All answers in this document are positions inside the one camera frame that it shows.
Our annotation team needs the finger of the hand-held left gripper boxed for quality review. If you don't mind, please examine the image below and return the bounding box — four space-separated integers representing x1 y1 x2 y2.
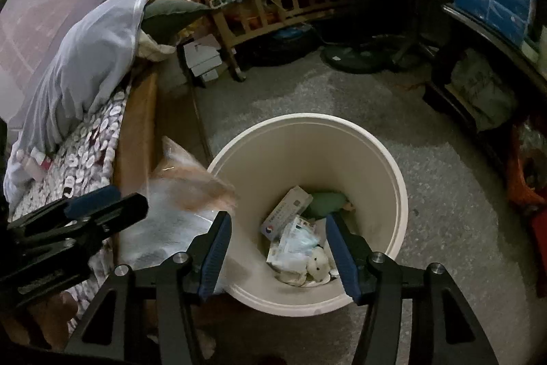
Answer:
9 184 123 234
55 193 149 247

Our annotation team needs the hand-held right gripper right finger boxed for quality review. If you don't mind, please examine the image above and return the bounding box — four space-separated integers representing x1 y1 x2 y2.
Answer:
325 213 500 365

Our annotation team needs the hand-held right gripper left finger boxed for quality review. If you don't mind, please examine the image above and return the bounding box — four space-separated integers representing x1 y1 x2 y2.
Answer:
64 211 234 365

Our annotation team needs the small white plush toy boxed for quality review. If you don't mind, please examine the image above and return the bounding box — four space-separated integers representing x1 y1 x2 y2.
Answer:
305 247 332 284

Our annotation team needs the green cloth pouch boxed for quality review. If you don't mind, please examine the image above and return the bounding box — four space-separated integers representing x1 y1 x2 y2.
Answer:
304 191 349 218

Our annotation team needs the white orange snack packet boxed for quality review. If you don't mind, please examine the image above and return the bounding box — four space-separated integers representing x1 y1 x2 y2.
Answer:
122 135 238 293

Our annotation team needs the cream plastic bin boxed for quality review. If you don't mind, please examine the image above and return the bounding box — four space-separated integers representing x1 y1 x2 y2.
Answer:
206 114 409 316

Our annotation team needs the grey maroon printed blanket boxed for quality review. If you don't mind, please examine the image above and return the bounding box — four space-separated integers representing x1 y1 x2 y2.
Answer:
11 85 133 306

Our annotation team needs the pink thermos bottle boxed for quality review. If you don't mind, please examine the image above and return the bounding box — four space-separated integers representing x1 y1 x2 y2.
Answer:
22 158 43 183

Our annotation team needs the blue-grey quilt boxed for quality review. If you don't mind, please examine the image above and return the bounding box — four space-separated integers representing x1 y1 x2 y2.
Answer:
4 0 161 199

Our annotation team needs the white cardboard box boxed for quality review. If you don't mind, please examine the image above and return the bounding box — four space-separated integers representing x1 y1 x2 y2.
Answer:
183 34 223 86

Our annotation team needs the orange basket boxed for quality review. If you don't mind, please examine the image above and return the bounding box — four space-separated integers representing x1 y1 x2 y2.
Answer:
506 117 547 212

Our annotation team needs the dark green cushion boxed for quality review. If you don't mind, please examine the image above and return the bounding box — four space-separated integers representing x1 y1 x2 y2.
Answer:
141 0 212 45

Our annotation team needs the black floor fan base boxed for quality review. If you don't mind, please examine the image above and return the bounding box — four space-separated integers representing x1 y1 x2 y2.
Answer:
320 34 432 73

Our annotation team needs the grey bag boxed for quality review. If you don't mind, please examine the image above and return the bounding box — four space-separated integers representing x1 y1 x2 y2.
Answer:
449 49 520 131

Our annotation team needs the dark shelf unit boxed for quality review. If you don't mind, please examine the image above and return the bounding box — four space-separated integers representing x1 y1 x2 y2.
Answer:
425 2 547 195

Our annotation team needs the wooden bed frame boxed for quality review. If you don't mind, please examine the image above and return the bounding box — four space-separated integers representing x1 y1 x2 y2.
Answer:
13 64 163 351

